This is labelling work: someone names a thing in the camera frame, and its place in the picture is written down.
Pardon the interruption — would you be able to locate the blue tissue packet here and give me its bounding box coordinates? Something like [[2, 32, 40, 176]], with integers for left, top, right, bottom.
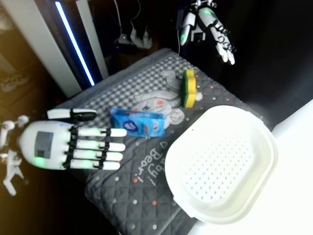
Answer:
[[109, 107, 167, 138]]

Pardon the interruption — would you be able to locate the yellow green sponge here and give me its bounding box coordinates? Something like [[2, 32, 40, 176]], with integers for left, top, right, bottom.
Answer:
[[180, 69, 198, 109]]

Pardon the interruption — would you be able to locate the white plastic basket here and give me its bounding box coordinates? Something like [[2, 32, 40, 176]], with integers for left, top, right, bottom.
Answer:
[[164, 105, 279, 225]]

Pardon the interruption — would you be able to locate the white column with blue light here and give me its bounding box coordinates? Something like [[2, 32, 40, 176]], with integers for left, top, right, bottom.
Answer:
[[2, 0, 110, 98]]

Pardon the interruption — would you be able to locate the grey quilt with bear print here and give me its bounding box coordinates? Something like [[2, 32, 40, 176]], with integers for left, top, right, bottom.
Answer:
[[52, 47, 269, 235]]

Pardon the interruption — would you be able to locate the white power strip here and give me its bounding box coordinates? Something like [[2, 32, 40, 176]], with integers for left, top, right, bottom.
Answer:
[[129, 24, 154, 48]]

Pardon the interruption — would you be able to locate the white cable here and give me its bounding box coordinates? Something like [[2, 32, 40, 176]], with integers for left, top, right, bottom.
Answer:
[[111, 0, 124, 40]]

